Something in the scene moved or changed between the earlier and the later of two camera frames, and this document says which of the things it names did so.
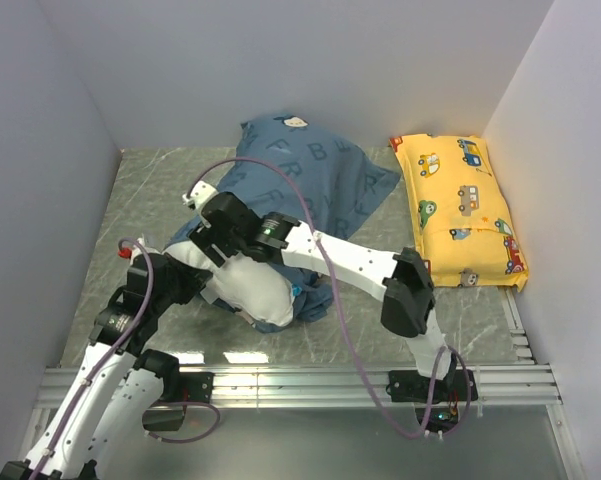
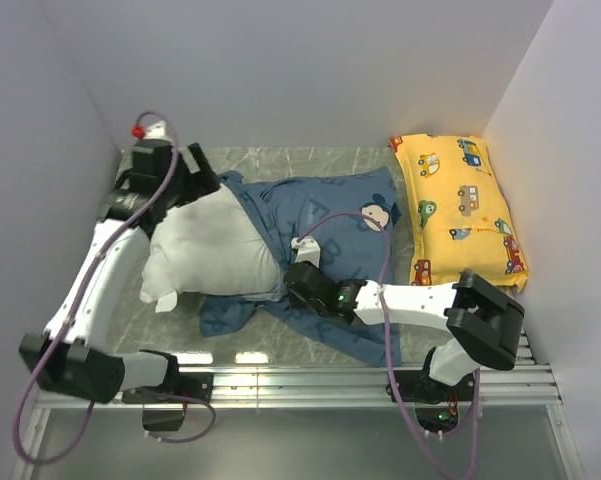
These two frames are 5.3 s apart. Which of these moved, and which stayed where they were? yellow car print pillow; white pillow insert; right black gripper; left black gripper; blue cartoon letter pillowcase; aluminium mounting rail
Moved: right black gripper; blue cartoon letter pillowcase; left black gripper; white pillow insert
Stayed: aluminium mounting rail; yellow car print pillow
